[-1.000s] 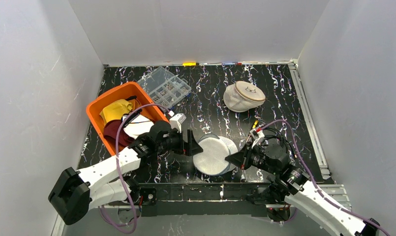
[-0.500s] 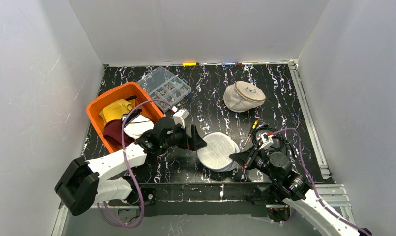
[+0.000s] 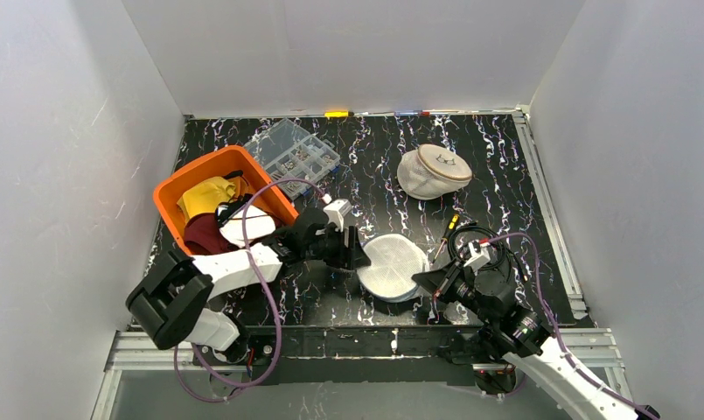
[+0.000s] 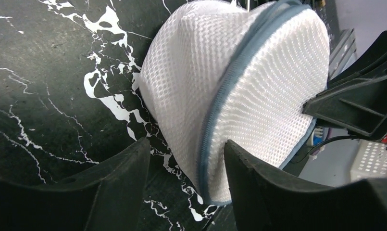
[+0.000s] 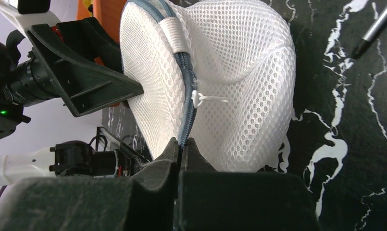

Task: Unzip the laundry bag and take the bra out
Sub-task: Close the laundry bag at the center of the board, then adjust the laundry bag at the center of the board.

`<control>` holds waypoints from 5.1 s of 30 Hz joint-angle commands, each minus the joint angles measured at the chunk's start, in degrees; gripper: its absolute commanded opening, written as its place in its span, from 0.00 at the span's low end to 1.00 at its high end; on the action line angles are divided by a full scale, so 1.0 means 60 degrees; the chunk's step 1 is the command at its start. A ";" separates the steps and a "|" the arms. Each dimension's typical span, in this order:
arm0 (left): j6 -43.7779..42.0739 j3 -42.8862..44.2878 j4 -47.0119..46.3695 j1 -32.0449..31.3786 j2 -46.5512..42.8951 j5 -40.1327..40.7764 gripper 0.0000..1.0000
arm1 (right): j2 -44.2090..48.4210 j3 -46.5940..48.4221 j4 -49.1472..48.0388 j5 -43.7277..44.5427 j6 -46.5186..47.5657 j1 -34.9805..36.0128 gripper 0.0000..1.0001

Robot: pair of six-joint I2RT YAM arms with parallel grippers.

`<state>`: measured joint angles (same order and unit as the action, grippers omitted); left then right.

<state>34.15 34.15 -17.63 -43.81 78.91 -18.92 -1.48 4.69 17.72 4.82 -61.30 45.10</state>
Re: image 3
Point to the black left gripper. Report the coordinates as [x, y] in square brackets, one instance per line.
[348, 248]

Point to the white mesh bag blue trim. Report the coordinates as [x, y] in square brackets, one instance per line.
[394, 260]

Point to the clear plastic screw box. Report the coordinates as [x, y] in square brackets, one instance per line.
[285, 150]

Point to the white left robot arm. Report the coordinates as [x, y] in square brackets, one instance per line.
[171, 304]

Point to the white mesh bag beige trim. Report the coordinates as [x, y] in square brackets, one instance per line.
[430, 171]

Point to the orange plastic basin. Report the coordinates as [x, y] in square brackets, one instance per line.
[215, 164]

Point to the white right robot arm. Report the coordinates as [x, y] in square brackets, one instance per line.
[513, 334]

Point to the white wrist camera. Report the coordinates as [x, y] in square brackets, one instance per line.
[336, 212]
[479, 256]

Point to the maroon bra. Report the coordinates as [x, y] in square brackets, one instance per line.
[203, 238]

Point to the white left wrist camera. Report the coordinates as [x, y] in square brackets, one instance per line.
[336, 212]

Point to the yellow cloth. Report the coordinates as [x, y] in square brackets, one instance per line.
[205, 197]

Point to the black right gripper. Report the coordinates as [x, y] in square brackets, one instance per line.
[444, 284]

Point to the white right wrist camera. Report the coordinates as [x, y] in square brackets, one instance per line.
[479, 256]

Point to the yellow marker on wall edge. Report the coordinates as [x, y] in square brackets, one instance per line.
[338, 114]

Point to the black yellow screwdriver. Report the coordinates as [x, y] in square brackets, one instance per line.
[450, 228]

